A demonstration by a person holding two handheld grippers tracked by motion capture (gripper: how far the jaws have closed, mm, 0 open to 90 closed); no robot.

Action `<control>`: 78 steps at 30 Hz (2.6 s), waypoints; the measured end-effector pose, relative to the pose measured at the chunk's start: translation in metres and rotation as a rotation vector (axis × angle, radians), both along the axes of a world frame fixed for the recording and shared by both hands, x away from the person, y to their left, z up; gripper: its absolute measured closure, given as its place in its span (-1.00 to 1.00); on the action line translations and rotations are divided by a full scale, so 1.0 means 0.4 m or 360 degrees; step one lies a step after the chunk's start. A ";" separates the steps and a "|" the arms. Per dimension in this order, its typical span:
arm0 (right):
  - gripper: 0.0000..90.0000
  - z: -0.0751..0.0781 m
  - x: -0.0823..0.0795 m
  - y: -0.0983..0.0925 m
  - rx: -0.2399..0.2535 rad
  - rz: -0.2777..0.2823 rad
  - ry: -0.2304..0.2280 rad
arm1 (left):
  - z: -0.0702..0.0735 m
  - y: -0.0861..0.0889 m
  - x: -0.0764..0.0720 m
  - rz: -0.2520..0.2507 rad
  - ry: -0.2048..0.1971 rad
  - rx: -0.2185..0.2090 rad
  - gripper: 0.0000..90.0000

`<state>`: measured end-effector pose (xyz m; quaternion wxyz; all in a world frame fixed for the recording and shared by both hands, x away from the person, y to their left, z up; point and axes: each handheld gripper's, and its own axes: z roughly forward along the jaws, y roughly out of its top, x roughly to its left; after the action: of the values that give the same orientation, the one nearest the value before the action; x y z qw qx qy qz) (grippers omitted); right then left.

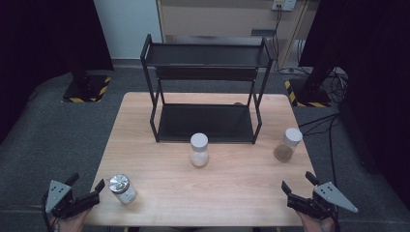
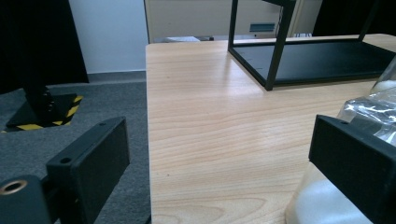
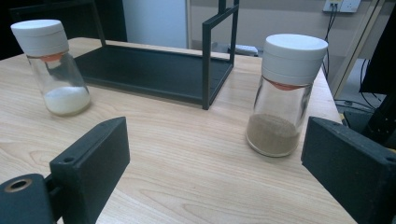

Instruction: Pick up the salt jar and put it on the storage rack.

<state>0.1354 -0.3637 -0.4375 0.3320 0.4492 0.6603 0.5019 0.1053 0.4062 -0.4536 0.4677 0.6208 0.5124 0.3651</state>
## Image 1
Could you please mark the silver-lid jar of white powder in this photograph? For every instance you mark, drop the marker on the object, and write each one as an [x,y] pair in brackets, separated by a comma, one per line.
[124,190]

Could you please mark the white-lid jar of brown powder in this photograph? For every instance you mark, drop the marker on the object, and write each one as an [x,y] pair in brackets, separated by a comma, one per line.
[286,146]

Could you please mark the black stand with striped base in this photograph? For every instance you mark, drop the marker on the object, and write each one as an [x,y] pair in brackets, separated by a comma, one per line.
[311,93]
[85,88]

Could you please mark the white-lid jar of white powder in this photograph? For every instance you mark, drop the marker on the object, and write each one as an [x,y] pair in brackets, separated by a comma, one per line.
[199,151]

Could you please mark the person's right hand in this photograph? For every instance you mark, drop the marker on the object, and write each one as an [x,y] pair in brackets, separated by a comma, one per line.
[319,226]

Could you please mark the dark curtain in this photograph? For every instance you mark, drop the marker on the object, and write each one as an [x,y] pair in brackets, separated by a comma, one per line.
[45,45]
[377,80]

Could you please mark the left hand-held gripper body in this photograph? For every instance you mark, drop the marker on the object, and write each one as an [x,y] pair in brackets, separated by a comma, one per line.
[58,193]

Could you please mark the white wall power outlet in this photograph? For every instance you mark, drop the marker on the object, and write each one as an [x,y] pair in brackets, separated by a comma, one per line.
[284,4]

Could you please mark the person's left hand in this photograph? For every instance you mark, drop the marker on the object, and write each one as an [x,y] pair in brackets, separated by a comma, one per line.
[72,224]

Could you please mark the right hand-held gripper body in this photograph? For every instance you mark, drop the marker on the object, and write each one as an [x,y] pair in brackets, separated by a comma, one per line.
[332,196]

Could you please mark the small brown object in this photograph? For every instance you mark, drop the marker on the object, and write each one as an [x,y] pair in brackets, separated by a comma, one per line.
[239,103]

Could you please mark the black metal two-tier shelf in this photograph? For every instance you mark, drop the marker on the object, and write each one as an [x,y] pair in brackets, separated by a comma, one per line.
[206,122]

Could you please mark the beige wooden cabinet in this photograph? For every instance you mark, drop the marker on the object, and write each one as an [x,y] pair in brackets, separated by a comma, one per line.
[225,17]

